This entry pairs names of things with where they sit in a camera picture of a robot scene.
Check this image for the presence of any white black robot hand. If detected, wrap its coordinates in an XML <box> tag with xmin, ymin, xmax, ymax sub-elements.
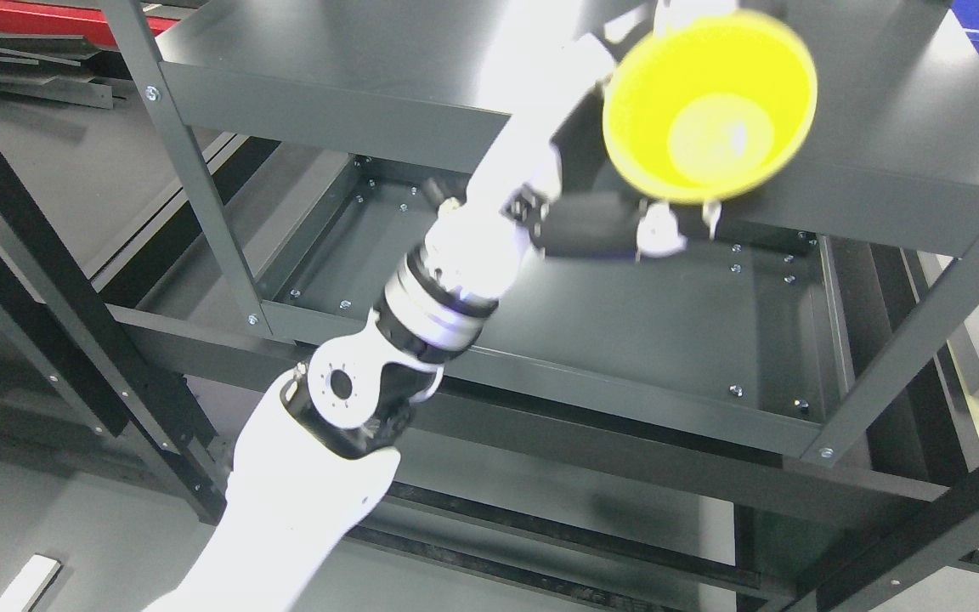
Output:
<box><xmin>400</xmin><ymin>22</ymin><xmax>688</xmax><ymax>303</ymax></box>

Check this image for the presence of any yellow plastic cup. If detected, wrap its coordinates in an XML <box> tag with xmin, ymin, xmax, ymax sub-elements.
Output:
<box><xmin>602</xmin><ymin>10</ymin><xmax>819</xmax><ymax>205</ymax></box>

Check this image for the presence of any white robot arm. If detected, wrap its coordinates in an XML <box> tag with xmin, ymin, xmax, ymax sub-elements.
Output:
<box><xmin>149</xmin><ymin>244</ymin><xmax>522</xmax><ymax>611</ymax></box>

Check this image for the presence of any grey metal shelf unit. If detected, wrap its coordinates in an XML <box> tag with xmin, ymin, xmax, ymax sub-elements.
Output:
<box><xmin>100</xmin><ymin>1</ymin><xmax>979</xmax><ymax>466</ymax></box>

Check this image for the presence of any black metal shelf rack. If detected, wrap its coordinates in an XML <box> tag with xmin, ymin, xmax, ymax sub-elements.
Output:
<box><xmin>0</xmin><ymin>151</ymin><xmax>976</xmax><ymax>611</ymax></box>

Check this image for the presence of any red metal beam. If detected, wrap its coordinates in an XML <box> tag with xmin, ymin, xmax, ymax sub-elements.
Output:
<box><xmin>0</xmin><ymin>0</ymin><xmax>180</xmax><ymax>52</ymax></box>

